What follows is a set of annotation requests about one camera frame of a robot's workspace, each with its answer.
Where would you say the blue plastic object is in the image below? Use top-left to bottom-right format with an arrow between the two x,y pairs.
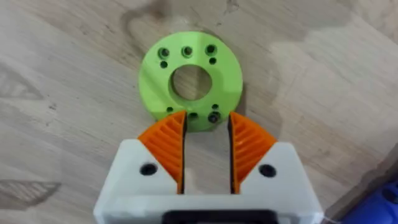
340,182 -> 398,224

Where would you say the green disc with holes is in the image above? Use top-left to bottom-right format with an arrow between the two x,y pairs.
138,30 -> 244,133

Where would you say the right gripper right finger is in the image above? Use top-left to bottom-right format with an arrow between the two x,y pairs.
228,111 -> 311,198

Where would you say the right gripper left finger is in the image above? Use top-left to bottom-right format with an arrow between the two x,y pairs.
101,110 -> 188,198

